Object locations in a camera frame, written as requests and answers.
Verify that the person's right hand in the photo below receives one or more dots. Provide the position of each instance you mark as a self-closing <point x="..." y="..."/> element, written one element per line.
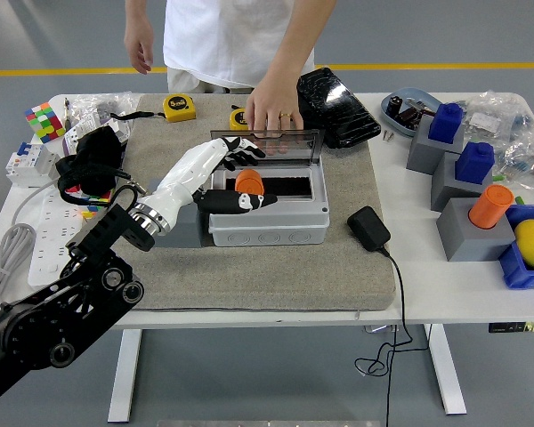
<point x="140" y="49"/>

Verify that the person's left hand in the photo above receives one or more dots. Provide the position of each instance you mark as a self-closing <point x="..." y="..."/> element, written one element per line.
<point x="271" y="109"/>

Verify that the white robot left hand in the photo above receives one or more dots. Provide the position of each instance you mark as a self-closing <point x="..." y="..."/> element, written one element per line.
<point x="187" y="171"/>

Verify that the smoked transparent box lid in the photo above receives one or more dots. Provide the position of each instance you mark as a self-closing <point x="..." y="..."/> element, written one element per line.
<point x="309" y="147"/>

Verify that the orange cylinder battery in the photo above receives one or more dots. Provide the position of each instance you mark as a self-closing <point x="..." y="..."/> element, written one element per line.
<point x="489" y="207"/>
<point x="249" y="181"/>

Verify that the person's right forearm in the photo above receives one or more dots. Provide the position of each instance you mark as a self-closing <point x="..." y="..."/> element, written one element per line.
<point x="135" y="13"/>

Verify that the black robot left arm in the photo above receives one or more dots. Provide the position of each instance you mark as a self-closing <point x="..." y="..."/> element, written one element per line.
<point x="49" y="324"/>

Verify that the person's left forearm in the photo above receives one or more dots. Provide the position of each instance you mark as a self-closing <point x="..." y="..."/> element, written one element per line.
<point x="302" y="40"/>

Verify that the grey electrical junction box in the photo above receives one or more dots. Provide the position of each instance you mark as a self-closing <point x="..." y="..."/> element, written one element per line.
<point x="267" y="227"/>

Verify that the round yellow tape measure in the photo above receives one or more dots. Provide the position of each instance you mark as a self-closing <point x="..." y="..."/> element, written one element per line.
<point x="238" y="118"/>

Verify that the square yellow tape measure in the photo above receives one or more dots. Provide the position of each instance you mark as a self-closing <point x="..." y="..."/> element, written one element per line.
<point x="180" y="109"/>

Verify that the grey block with round hole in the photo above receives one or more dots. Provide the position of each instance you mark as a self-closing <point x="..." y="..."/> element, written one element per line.
<point x="187" y="236"/>

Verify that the black wrapped flat device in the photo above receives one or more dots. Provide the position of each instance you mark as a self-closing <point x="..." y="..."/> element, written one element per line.
<point x="338" y="111"/>

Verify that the person's torso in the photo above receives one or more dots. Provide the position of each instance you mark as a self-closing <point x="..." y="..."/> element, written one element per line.
<point x="227" y="40"/>

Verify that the thin metal screwdriver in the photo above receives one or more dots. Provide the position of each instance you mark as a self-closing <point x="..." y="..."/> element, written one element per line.
<point x="67" y="109"/>

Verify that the large colourful puzzle cube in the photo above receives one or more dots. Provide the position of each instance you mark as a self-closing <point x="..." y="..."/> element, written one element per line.
<point x="44" y="122"/>

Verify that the grey-brown table mat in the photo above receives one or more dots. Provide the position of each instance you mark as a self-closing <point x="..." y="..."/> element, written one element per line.
<point x="249" y="276"/>

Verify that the black capacitor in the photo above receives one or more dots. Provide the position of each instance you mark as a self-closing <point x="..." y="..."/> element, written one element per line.
<point x="394" y="106"/>

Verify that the dark brown capacitor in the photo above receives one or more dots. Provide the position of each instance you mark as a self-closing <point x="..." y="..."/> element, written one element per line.
<point x="409" y="117"/>

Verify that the blue-grey oval dish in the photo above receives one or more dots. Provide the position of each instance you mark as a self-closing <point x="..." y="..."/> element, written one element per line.
<point x="409" y="94"/>

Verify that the black power adapter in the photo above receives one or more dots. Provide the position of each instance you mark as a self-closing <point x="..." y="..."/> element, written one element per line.
<point x="368" y="229"/>

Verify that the grey block holder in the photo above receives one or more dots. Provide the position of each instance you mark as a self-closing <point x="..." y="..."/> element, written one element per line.
<point x="423" y="151"/>
<point x="463" y="240"/>
<point x="445" y="187"/>

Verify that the white power strip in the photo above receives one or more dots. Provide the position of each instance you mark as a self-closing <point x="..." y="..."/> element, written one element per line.
<point x="49" y="249"/>

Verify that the white circuit breaker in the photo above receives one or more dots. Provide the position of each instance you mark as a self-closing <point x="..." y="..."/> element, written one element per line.
<point x="26" y="164"/>

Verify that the blue bottle-shaped block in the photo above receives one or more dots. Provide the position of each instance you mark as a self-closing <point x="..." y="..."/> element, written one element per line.
<point x="474" y="162"/>
<point x="445" y="122"/>

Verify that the white table leg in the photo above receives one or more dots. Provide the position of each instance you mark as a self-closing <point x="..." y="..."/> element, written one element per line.
<point x="447" y="373"/>
<point x="124" y="378"/>

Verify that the clear plastic parts bag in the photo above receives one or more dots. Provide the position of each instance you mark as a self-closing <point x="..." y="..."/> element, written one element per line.
<point x="527" y="162"/>
<point x="494" y="115"/>

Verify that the blue plastic bin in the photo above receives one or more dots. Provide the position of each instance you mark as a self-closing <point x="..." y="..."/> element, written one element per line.
<point x="516" y="267"/>

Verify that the black table control panel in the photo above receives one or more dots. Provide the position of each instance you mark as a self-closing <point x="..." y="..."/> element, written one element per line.
<point x="516" y="327"/>

